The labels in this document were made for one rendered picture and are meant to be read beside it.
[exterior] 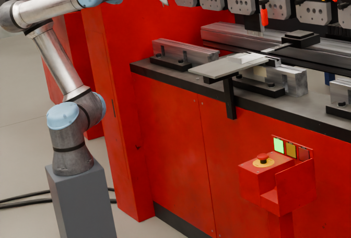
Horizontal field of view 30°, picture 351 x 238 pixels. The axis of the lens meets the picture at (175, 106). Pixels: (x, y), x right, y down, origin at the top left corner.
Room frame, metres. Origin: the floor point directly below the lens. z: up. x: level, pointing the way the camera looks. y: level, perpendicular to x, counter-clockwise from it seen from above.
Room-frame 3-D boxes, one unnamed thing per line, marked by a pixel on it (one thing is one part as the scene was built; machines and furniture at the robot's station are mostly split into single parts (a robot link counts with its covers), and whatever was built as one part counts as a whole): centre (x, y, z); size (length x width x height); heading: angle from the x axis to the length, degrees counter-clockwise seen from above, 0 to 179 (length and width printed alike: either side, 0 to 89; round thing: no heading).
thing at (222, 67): (2.48, -0.23, 1.00); 0.26 x 0.18 x 0.01; 120
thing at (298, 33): (2.64, -0.50, 1.01); 0.26 x 0.12 x 0.05; 120
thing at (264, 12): (2.39, -0.38, 1.20); 0.04 x 0.02 x 0.10; 120
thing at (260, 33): (2.55, -0.36, 1.13); 0.10 x 0.02 x 0.10; 30
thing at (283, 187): (1.96, -0.29, 0.75); 0.20 x 0.16 x 0.18; 30
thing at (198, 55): (3.03, -0.08, 0.92); 0.50 x 0.06 x 0.10; 30
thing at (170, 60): (3.04, 0.00, 0.89); 0.30 x 0.05 x 0.03; 30
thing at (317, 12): (2.23, -0.54, 1.26); 0.15 x 0.09 x 0.17; 30
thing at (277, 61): (2.53, -0.37, 0.99); 0.20 x 0.03 x 0.03; 30
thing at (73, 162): (2.21, 0.40, 0.82); 0.15 x 0.15 x 0.10
